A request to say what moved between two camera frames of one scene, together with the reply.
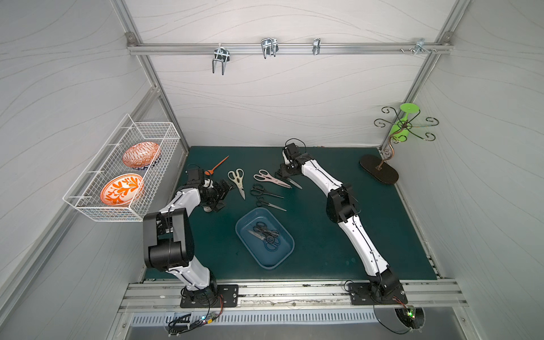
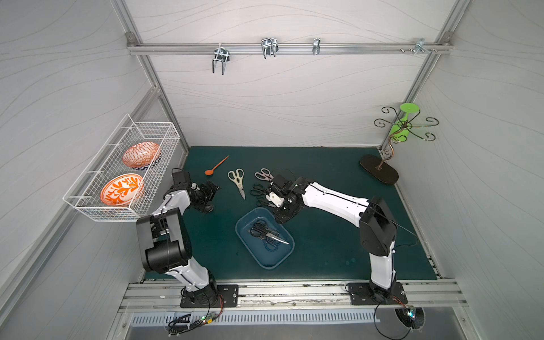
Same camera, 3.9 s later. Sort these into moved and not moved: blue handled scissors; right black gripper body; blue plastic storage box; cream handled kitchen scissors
Moved: right black gripper body
Not moved: cream handled kitchen scissors; blue plastic storage box; blue handled scissors
